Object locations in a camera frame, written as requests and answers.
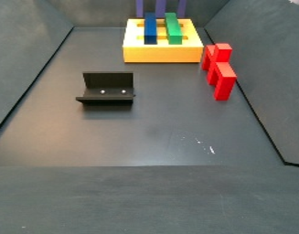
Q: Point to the green long block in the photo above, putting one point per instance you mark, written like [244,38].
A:
[172,29]

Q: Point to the yellow slotted board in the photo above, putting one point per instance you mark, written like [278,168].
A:
[136,52]

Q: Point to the black angle bracket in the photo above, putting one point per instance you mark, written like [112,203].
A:
[107,87]

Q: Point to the blue long block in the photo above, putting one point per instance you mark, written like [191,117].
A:
[149,29]

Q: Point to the red comb-shaped block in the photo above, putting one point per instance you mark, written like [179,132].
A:
[220,74]

